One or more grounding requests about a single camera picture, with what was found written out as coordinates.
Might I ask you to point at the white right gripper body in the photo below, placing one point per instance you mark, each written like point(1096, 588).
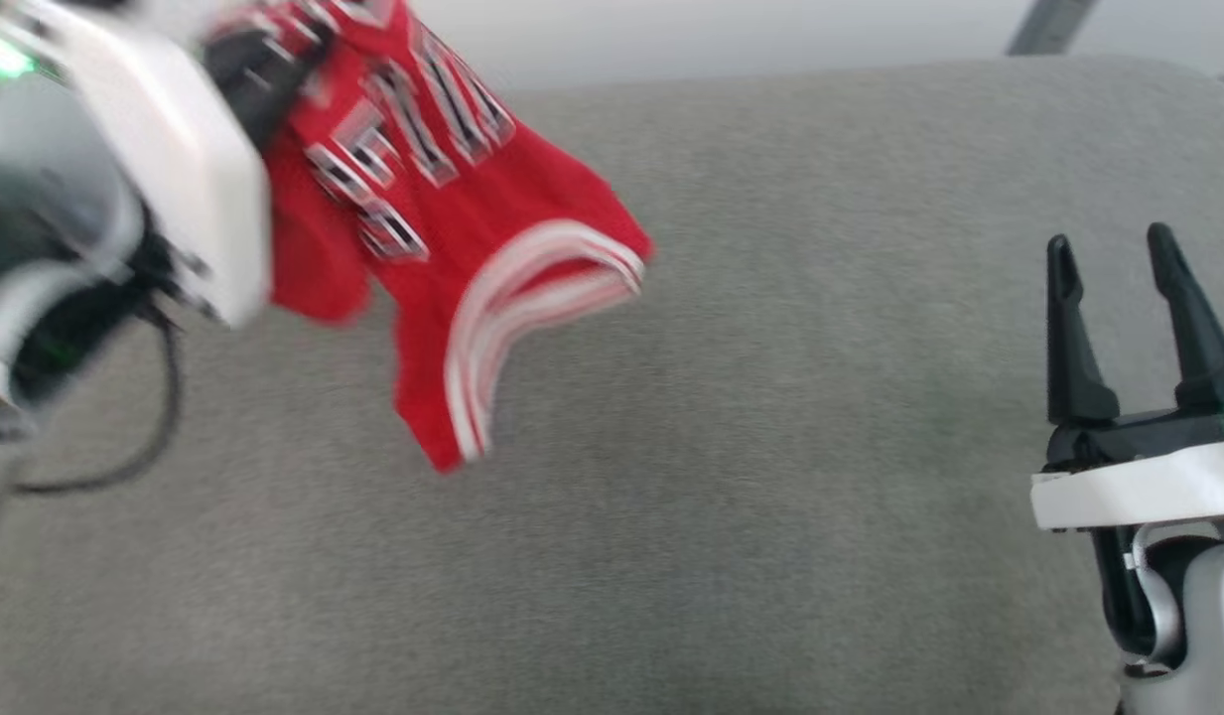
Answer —
point(1148, 482)

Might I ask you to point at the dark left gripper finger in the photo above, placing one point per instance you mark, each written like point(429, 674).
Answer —
point(259, 84)

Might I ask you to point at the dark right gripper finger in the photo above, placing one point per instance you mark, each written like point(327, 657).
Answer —
point(1195, 338)
point(1073, 367)

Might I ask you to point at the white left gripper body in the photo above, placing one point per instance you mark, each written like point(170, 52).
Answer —
point(195, 169)

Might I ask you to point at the red basketball jersey number 23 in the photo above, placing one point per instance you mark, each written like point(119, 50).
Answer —
point(492, 199)

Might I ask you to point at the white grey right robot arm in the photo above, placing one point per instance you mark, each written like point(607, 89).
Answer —
point(1217, 616)

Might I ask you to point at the grey metal post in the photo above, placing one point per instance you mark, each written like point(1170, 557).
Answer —
point(1053, 25)

